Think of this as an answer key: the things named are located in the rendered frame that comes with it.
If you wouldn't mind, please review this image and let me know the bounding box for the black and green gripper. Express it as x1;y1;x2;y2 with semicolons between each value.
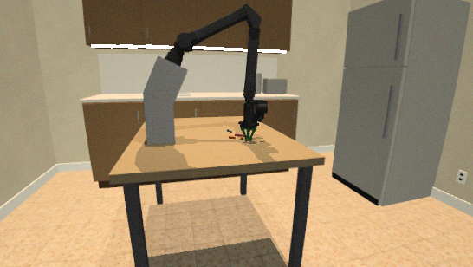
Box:
238;113;259;140

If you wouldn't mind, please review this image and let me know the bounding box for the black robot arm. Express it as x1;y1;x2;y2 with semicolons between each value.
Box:
165;4;268;123

